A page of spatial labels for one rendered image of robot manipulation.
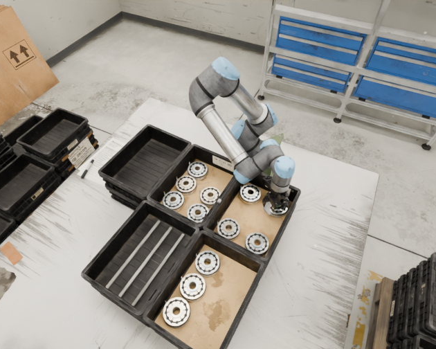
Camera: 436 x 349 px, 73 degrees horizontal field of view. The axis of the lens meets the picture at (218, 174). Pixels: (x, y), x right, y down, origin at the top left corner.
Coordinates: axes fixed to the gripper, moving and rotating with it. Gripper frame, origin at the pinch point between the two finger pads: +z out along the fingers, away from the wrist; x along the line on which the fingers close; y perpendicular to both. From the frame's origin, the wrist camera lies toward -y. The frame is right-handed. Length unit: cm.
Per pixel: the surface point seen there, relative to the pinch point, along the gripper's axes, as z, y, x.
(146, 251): 2, 2, -60
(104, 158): 15, -70, -75
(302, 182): 15.1, -17.1, 29.3
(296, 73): 46, -152, 103
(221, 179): 2.1, -24.7, -16.4
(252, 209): 2.0, -2.7, -7.8
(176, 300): -1, 27, -52
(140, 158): 2, -52, -54
